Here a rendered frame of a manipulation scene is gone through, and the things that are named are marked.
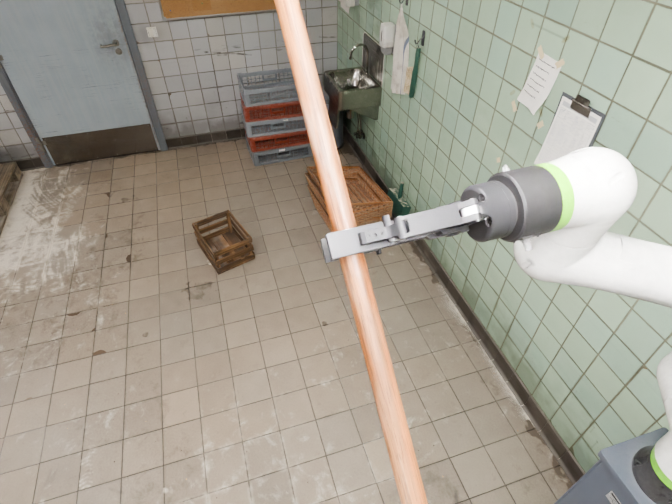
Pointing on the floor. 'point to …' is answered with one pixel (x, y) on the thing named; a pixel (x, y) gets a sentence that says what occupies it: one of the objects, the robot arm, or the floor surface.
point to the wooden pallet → (11, 174)
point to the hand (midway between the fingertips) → (352, 242)
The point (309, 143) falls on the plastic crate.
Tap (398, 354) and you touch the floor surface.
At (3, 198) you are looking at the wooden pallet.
